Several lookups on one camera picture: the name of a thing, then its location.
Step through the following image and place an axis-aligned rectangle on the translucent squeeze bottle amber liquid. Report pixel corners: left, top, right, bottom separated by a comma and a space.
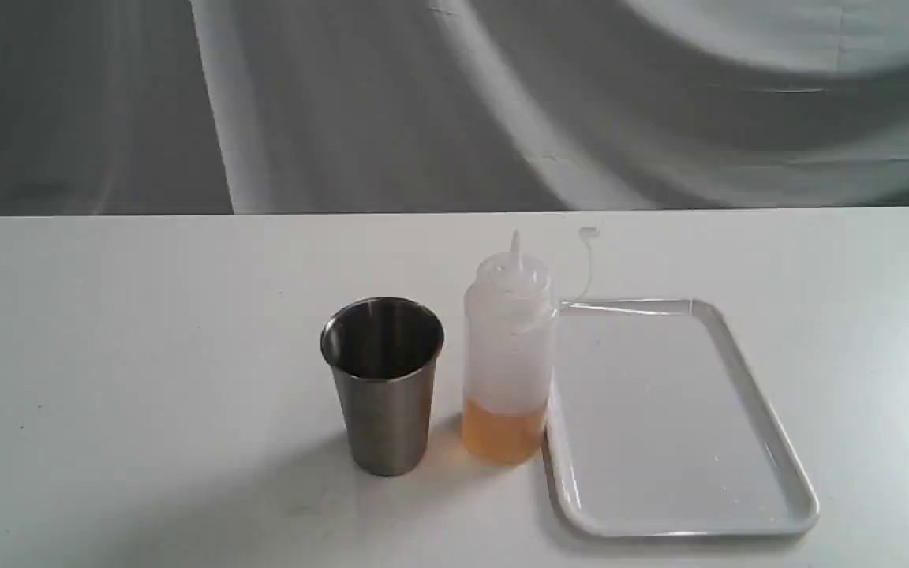
461, 230, 594, 466

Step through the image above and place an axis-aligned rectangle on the stainless steel cup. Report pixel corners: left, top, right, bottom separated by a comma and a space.
319, 296, 445, 477

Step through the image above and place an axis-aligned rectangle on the white plastic tray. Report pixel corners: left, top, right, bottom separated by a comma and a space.
546, 298, 820, 540

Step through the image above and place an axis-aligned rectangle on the grey fabric backdrop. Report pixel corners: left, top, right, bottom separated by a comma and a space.
0, 1, 909, 215

